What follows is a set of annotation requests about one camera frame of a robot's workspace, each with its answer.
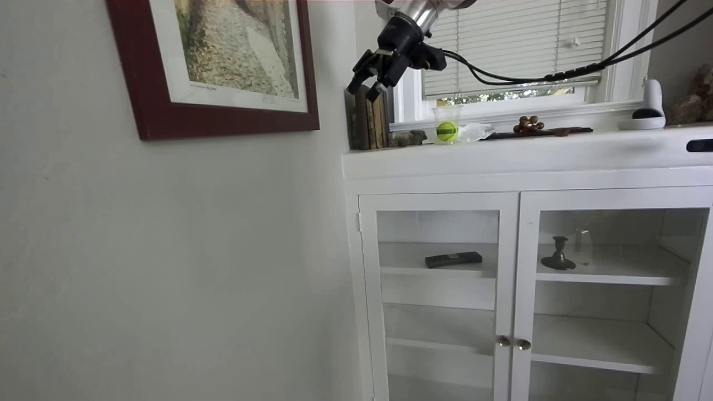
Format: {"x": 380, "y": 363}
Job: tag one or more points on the dark metal candlestick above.
{"x": 558, "y": 260}

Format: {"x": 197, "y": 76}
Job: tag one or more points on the green tennis ball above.
{"x": 447, "y": 131}

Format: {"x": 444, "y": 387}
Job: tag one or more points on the black remote control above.
{"x": 452, "y": 260}

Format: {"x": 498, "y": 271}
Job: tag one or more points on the dark flat tray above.
{"x": 516, "y": 135}

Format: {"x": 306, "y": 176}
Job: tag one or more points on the brass right door knob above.
{"x": 521, "y": 343}

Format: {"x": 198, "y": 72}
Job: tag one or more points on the brown dried decoration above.
{"x": 699, "y": 102}

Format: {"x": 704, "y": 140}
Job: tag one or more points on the red framed picture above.
{"x": 216, "y": 67}

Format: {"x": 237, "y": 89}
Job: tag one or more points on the white glass-door cabinet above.
{"x": 632, "y": 325}

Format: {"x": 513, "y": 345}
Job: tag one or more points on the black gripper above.
{"x": 402, "y": 46}

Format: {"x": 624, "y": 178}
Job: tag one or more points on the brown pinecone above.
{"x": 529, "y": 125}

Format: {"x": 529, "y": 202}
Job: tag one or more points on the clear glass in cabinet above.
{"x": 584, "y": 245}

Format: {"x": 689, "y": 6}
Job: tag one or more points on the white window blinds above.
{"x": 524, "y": 38}

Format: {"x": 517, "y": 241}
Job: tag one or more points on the white security camera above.
{"x": 650, "y": 114}

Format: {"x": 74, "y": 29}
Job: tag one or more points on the brown wooden box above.
{"x": 368, "y": 120}

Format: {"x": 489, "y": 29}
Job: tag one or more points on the black device on cabinet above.
{"x": 701, "y": 145}

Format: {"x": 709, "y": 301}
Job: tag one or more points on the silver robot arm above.
{"x": 421, "y": 12}

